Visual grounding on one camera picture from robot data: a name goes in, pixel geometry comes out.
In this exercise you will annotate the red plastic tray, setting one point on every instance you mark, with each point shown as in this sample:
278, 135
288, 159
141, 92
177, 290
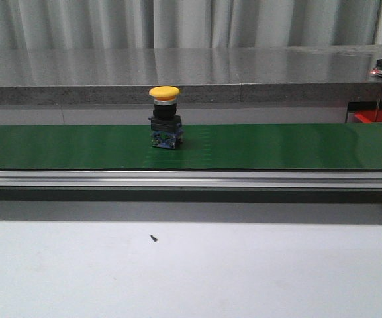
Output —
368, 116

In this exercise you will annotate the yellow mushroom push button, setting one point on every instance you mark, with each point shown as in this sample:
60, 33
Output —
166, 125

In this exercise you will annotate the aluminium conveyor frame rail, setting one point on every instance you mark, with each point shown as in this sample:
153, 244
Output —
325, 186

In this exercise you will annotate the grey curtain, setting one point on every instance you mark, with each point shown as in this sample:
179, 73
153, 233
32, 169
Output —
185, 24

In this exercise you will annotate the grey stone counter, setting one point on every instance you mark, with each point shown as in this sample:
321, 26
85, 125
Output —
203, 75

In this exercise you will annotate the green conveyor belt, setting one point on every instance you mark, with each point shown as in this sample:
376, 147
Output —
205, 147

